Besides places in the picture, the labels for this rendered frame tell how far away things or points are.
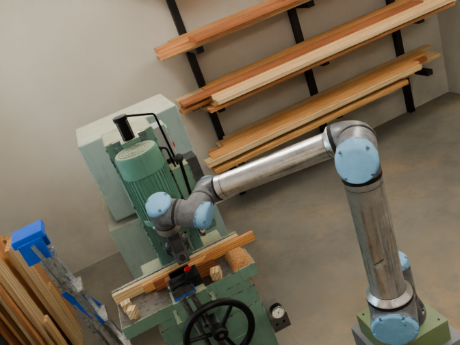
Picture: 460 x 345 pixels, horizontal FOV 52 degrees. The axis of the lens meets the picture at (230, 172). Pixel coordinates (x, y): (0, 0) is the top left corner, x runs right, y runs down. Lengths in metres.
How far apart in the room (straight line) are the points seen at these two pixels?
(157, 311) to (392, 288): 0.93
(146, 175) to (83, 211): 2.58
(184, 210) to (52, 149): 2.73
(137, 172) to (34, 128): 2.41
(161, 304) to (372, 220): 0.98
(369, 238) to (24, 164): 3.26
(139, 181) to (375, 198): 0.89
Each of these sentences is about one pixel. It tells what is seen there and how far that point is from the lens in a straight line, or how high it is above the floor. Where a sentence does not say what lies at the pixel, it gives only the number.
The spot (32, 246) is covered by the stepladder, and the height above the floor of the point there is 1.11.
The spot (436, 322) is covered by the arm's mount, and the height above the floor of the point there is 0.65.
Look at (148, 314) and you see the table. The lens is 2.02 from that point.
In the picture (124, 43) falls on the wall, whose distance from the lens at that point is 4.09.
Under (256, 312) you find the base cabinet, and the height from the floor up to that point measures 0.66.
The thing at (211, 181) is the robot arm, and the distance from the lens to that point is 1.65.
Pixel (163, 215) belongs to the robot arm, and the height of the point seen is 1.37.
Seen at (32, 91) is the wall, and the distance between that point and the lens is 4.10.
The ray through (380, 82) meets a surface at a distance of 4.51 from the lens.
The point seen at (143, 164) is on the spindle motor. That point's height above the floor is 1.47.
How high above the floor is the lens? 2.05
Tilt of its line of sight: 24 degrees down
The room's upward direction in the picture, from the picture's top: 21 degrees counter-clockwise
